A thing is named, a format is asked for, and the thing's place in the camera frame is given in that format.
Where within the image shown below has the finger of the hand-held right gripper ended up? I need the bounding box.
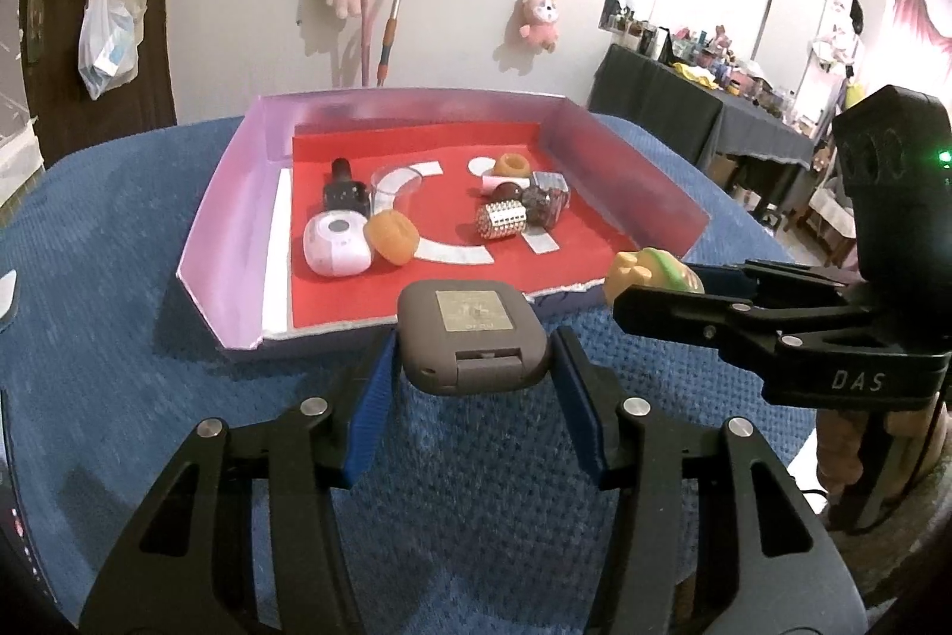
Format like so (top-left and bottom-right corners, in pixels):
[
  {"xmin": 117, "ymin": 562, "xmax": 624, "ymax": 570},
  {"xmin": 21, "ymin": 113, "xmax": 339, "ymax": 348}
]
[
  {"xmin": 612, "ymin": 285, "xmax": 797, "ymax": 376},
  {"xmin": 680, "ymin": 259, "xmax": 864, "ymax": 309}
]

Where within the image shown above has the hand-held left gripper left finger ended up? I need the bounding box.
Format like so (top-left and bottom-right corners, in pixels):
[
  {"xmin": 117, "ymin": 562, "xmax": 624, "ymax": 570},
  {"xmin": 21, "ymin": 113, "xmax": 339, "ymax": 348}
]
[{"xmin": 78, "ymin": 330, "xmax": 399, "ymax": 635}]

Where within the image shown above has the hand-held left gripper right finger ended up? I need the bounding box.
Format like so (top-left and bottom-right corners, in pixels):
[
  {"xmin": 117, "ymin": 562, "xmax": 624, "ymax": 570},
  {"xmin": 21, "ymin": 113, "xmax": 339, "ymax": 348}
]
[{"xmin": 549, "ymin": 326, "xmax": 871, "ymax": 635}]

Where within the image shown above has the green and yellow toy figure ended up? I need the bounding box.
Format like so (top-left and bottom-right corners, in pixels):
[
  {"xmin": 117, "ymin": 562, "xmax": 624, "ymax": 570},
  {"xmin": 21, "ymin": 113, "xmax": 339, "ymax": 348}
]
[{"xmin": 604, "ymin": 246, "xmax": 704, "ymax": 309}]

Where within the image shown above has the grey rounded case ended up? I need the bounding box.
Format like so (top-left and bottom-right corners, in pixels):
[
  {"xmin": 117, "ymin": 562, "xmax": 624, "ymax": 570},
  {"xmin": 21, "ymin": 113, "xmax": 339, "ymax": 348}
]
[{"xmin": 396, "ymin": 280, "xmax": 553, "ymax": 394}]

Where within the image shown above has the brown glitter bottle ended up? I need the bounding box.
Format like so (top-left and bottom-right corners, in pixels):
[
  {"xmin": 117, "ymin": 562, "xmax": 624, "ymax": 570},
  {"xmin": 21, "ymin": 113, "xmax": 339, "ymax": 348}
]
[{"xmin": 521, "ymin": 184, "xmax": 572, "ymax": 230}]

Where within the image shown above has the pale pink rounded case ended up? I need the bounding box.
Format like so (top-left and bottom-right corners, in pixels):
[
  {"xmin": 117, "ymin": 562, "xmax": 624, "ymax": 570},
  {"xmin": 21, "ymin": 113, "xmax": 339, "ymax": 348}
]
[{"xmin": 301, "ymin": 211, "xmax": 373, "ymax": 277}]

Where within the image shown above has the pink nail polish bottle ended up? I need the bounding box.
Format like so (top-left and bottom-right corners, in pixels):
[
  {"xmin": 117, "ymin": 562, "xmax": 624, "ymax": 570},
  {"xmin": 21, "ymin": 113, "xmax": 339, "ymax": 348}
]
[{"xmin": 482, "ymin": 170, "xmax": 570, "ymax": 205}]

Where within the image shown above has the orange polished stone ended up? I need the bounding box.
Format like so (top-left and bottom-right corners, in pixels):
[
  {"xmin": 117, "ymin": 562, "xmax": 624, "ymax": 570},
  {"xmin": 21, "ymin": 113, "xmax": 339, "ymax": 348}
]
[{"xmin": 367, "ymin": 209, "xmax": 419, "ymax": 266}]

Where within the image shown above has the studded silver cylinder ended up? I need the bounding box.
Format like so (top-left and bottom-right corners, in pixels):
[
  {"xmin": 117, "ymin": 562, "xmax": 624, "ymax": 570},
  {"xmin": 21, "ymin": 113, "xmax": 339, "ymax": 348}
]
[{"xmin": 476, "ymin": 199, "xmax": 528, "ymax": 242}]

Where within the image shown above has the black nail polish bottle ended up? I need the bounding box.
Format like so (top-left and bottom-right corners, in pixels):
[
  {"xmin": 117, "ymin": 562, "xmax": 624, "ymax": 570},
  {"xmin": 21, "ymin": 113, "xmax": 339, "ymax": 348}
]
[{"xmin": 321, "ymin": 157, "xmax": 369, "ymax": 218}]

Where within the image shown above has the clear plastic cup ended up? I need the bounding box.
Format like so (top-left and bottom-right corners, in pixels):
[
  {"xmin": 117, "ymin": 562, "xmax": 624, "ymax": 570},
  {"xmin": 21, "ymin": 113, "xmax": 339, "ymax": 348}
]
[{"xmin": 369, "ymin": 165, "xmax": 425, "ymax": 218}]

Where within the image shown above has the pink cardboard box tray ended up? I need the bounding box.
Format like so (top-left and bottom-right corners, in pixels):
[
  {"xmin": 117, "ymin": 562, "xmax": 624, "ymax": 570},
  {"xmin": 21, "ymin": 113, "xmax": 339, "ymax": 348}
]
[{"xmin": 176, "ymin": 90, "xmax": 711, "ymax": 362}]

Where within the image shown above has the person's right hand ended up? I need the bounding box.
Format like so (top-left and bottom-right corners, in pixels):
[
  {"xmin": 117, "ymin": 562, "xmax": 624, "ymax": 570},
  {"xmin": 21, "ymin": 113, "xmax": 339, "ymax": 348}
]
[{"xmin": 816, "ymin": 408, "xmax": 945, "ymax": 502}]

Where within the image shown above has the red paper sheet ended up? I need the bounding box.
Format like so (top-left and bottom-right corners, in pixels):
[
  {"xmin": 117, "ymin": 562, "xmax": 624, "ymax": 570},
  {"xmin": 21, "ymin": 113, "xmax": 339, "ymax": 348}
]
[{"xmin": 283, "ymin": 120, "xmax": 674, "ymax": 333}]

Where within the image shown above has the dark cloth covered table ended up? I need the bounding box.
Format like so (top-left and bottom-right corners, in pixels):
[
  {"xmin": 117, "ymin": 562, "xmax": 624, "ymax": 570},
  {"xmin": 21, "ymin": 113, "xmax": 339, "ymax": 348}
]
[{"xmin": 587, "ymin": 43, "xmax": 834, "ymax": 220}]

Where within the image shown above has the white cabinet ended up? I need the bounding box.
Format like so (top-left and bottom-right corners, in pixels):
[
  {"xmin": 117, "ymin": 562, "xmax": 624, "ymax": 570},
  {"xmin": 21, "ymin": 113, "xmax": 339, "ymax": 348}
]
[{"xmin": 747, "ymin": 0, "xmax": 838, "ymax": 86}]

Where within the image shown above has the blue towel mat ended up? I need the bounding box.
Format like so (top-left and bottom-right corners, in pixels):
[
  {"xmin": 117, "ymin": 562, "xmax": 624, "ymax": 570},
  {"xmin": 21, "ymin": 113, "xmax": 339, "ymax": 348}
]
[{"xmin": 0, "ymin": 110, "xmax": 819, "ymax": 635}]

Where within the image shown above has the bright pink plush toy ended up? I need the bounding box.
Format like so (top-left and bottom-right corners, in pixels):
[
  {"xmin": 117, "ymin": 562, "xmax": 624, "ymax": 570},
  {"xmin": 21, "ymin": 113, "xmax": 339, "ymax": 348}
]
[{"xmin": 518, "ymin": 0, "xmax": 562, "ymax": 52}]

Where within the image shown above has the pink stick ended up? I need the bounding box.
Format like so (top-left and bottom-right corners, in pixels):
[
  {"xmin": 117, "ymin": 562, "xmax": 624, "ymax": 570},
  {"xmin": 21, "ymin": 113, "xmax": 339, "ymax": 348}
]
[{"xmin": 359, "ymin": 0, "xmax": 373, "ymax": 87}]

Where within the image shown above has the smartphone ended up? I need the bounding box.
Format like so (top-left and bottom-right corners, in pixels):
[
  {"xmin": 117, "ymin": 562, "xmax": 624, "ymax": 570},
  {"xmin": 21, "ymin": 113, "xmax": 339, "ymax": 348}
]
[{"xmin": 0, "ymin": 456, "xmax": 46, "ymax": 599}]

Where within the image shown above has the dark wooden door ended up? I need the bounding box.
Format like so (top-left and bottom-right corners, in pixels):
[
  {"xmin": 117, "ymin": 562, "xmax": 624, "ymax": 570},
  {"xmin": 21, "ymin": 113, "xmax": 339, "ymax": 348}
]
[{"xmin": 15, "ymin": 0, "xmax": 180, "ymax": 167}]

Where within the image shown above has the hanging plastic bag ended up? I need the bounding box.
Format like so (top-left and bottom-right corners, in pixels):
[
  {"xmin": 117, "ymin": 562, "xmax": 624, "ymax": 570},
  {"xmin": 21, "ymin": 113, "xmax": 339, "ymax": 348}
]
[{"xmin": 78, "ymin": 0, "xmax": 142, "ymax": 101}]

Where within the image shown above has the grey star curtain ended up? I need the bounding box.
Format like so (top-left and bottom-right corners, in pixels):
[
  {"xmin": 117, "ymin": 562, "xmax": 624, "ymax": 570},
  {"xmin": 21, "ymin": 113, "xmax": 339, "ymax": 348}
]
[{"xmin": 0, "ymin": 0, "xmax": 35, "ymax": 208}]

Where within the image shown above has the mop handle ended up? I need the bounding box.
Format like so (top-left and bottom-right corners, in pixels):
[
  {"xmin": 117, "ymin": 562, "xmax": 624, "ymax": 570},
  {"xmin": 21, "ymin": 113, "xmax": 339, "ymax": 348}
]
[{"xmin": 374, "ymin": 0, "xmax": 421, "ymax": 87}]

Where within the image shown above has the metal door handle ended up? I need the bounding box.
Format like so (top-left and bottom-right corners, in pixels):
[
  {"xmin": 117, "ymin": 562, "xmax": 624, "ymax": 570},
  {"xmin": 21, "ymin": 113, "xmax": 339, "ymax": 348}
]
[{"xmin": 26, "ymin": 0, "xmax": 71, "ymax": 63}]

